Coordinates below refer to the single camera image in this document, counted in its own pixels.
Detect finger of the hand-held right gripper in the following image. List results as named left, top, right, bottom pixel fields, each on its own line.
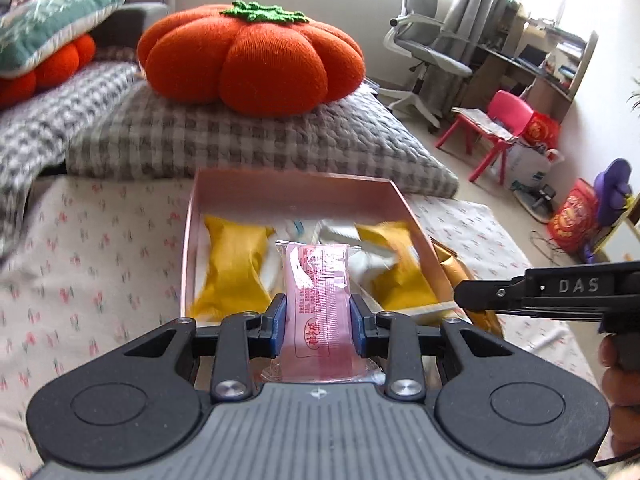
left=452, top=267, right=532, bottom=313

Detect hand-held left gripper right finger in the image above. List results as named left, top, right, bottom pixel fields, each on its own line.
left=350, top=294, right=517, bottom=404

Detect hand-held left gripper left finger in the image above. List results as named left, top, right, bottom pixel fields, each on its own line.
left=122, top=292, right=289, bottom=404

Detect orange snack packet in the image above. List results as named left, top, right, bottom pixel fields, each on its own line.
left=431, top=241, right=504, bottom=342

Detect pink snack packet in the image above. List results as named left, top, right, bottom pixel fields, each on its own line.
left=261, top=240, right=386, bottom=383

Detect yellow snack packet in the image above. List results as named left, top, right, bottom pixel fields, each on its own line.
left=354, top=220, right=442, bottom=312
left=192, top=214, right=277, bottom=324

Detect white green snack packet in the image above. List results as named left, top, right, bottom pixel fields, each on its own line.
left=315, top=219, right=401, bottom=283

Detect pink cardboard box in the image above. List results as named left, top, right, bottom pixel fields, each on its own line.
left=180, top=169, right=472, bottom=327

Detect person's right hand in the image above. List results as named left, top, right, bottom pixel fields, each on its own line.
left=599, top=332, right=640, bottom=461

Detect large red gift bag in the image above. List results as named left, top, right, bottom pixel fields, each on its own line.
left=547, top=179, right=602, bottom=254

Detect black floor device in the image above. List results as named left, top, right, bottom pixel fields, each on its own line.
left=515, top=185, right=559, bottom=222

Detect purple plush toy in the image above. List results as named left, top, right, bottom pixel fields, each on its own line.
left=592, top=157, right=634, bottom=227

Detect white paper bag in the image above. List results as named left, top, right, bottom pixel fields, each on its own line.
left=500, top=142, right=567, bottom=192

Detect printed cloth on chair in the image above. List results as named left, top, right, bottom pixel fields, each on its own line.
left=452, top=106, right=518, bottom=142

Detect pink plastic child chair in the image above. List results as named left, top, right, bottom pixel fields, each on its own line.
left=436, top=90, right=536, bottom=184

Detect grey checked pillow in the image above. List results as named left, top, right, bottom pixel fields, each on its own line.
left=65, top=79, right=459, bottom=197

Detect cherry-print bedsheet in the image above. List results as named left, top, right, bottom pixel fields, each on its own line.
left=0, top=175, right=603, bottom=480

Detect wooden desk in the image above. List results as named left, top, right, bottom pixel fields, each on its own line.
left=470, top=10, right=599, bottom=122

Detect laptop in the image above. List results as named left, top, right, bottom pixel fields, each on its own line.
left=517, top=44, right=549, bottom=69

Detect grey office chair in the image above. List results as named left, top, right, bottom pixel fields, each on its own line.
left=377, top=0, right=476, bottom=129

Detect orange pumpkin cushion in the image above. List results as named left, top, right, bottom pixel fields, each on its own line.
left=137, top=0, right=366, bottom=119

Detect grey curtain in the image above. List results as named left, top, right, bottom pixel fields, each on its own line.
left=440, top=0, right=512, bottom=87

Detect grey checked blanket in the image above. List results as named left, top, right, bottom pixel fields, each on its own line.
left=0, top=45, right=147, bottom=262

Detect grey sofa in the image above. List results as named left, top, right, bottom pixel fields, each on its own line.
left=90, top=2, right=169, bottom=52

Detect small red pumpkin cushion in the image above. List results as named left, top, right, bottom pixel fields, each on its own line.
left=0, top=35, right=97, bottom=109

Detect green leaf-pattern pillow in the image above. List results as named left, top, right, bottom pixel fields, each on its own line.
left=0, top=0, right=126, bottom=79

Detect black cable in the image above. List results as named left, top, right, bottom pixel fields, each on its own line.
left=530, top=230, right=567, bottom=262

